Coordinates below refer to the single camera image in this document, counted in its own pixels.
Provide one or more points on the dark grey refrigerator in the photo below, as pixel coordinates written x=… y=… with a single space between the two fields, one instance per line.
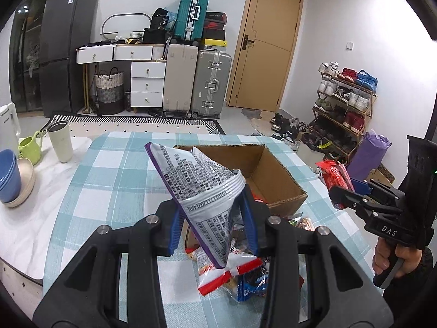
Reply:
x=65 y=51

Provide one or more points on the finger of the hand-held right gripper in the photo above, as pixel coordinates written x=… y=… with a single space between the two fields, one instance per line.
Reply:
x=360 y=186
x=344 y=196

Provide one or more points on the printed brown carton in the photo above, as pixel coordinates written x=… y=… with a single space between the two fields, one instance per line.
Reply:
x=384 y=176

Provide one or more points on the purple yoga mat bag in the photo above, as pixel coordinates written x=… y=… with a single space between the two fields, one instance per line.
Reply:
x=367 y=157

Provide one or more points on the orange label snack packet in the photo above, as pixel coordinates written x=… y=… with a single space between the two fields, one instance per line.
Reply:
x=192 y=242

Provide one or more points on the red white striped snack packet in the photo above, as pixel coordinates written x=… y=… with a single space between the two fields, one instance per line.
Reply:
x=218 y=275

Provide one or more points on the green mug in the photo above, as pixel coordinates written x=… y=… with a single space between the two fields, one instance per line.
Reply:
x=30 y=150

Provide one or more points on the beige bowl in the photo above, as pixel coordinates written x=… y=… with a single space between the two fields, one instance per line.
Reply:
x=28 y=177

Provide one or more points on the person's right forearm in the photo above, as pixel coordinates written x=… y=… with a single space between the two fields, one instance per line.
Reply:
x=413 y=300

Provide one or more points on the grey door mat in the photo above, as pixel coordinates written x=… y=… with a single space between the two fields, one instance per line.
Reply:
x=259 y=119

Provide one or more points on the white vanity desk with drawers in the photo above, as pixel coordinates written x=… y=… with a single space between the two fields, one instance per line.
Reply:
x=146 y=85

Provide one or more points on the black printed bag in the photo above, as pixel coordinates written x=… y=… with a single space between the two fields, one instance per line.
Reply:
x=159 y=18

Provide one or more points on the yellow black shoe box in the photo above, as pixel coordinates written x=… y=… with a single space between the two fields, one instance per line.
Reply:
x=213 y=44

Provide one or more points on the scattered pile of shoes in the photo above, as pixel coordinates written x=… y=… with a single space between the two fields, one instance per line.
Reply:
x=285 y=126

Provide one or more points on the purple silver snack bag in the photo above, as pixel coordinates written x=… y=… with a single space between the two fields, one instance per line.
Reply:
x=191 y=184

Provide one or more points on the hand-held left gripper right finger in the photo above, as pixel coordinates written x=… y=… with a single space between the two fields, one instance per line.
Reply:
x=249 y=222

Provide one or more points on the blue bowl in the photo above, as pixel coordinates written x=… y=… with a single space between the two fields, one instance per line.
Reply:
x=6 y=170
x=13 y=191

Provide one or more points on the blue cookie packet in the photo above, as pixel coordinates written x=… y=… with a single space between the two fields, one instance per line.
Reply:
x=254 y=282

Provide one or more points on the red white-print snack packet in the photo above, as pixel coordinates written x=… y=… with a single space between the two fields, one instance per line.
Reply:
x=336 y=174

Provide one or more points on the black shoe box red logo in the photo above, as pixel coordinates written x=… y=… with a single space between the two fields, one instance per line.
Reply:
x=214 y=26

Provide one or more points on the silver suitcase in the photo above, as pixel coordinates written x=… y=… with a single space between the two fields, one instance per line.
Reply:
x=210 y=85

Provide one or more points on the wooden door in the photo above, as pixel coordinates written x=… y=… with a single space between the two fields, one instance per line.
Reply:
x=263 y=47

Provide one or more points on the dark glass cabinet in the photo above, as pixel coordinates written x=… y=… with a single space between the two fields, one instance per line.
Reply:
x=27 y=58

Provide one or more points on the beige tumbler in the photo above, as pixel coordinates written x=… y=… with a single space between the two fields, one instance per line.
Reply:
x=60 y=143

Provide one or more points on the arched metal mirror frame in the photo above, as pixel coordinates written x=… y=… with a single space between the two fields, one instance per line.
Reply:
x=117 y=15

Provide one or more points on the black square case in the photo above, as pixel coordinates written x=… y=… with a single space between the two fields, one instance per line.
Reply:
x=155 y=36

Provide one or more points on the woven laundry basket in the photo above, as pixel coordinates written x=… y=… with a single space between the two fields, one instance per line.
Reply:
x=109 y=90

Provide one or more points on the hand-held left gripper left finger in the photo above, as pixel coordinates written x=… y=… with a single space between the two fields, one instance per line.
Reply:
x=170 y=232

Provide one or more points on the patterned area rug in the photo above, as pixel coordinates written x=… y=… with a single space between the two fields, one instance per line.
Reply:
x=136 y=124

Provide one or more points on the rows of assorted sneakers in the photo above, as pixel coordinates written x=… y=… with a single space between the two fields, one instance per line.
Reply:
x=341 y=109

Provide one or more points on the person's right hand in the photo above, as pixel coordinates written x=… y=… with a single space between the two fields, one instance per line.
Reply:
x=409 y=259

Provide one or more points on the white electric kettle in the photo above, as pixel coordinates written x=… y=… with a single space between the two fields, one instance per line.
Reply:
x=8 y=126

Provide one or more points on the beige suitcase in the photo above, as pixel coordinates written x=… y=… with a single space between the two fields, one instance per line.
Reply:
x=179 y=78

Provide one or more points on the black shoe box red stripe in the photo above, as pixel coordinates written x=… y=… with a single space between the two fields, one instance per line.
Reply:
x=215 y=16

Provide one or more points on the cardboard box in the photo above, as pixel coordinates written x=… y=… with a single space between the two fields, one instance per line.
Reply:
x=273 y=177

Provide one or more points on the plain black shoe box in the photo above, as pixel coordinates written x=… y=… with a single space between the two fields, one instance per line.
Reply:
x=213 y=35

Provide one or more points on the wooden shoe rack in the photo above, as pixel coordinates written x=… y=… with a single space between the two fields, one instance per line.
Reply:
x=372 y=100

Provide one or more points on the teal suitcase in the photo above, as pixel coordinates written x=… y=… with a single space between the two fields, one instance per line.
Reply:
x=189 y=13

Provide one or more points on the brown snack packet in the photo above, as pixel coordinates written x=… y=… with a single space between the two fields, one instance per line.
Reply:
x=302 y=223

